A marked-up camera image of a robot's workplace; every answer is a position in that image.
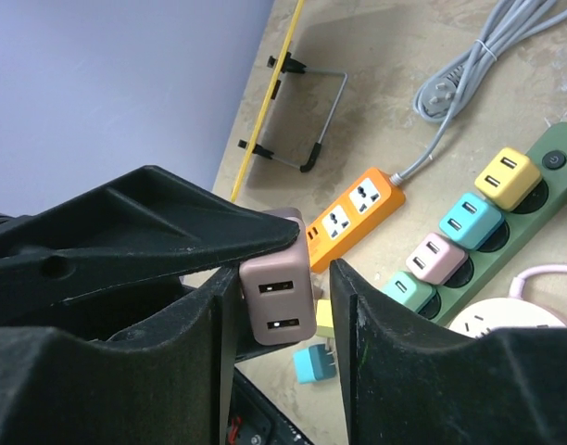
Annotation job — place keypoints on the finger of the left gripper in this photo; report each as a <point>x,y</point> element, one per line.
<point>143,226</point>

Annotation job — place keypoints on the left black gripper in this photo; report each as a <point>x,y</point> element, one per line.
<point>253,418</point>

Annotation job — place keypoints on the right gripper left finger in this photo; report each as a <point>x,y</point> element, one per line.
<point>164,380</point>

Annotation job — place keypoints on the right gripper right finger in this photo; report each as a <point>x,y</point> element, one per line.
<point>406,380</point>

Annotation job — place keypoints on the teal usb charger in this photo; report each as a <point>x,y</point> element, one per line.
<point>471,221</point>

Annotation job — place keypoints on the yellow usb charger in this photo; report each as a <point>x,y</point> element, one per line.
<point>508,178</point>

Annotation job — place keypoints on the teal charger front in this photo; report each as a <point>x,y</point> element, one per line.
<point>314,364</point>

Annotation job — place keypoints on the yellow charger front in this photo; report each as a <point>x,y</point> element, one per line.
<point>325,323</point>

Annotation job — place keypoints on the pink round power strip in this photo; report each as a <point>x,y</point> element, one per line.
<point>485,316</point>

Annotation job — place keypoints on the orange power strip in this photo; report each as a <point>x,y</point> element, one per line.
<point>352,216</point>

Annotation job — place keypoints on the white yellow drawing board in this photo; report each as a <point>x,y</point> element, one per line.
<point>284,63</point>

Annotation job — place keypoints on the green power strip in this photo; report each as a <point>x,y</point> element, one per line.
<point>549,153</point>

